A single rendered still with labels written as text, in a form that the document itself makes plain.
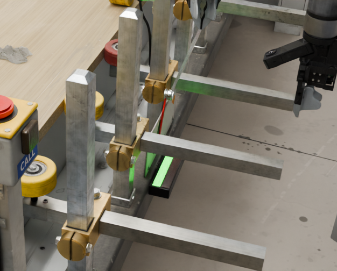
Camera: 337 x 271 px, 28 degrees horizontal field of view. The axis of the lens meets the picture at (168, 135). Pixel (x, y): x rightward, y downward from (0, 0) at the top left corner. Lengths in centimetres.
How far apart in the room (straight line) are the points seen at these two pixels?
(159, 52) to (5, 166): 81
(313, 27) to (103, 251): 62
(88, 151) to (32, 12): 77
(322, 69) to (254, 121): 161
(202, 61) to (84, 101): 103
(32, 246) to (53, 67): 39
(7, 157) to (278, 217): 191
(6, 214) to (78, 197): 32
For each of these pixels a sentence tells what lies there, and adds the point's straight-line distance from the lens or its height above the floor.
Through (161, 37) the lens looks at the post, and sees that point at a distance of 148.
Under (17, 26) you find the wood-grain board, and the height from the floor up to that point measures 90.
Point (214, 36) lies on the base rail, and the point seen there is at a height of 70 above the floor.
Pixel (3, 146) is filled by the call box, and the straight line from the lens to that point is 72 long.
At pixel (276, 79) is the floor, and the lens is 344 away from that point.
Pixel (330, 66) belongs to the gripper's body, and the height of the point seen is 96.
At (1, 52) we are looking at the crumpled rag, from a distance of 155.
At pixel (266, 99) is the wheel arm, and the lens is 155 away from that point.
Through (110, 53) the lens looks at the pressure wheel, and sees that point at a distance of 156.
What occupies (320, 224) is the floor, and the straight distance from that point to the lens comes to 257.
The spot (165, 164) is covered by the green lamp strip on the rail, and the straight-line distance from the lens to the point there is 154.
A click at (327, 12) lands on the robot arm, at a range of 142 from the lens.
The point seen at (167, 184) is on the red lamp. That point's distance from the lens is 149.
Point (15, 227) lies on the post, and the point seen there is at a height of 107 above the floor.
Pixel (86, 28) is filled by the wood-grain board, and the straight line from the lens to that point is 168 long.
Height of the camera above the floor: 162
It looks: 34 degrees down
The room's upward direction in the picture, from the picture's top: 5 degrees clockwise
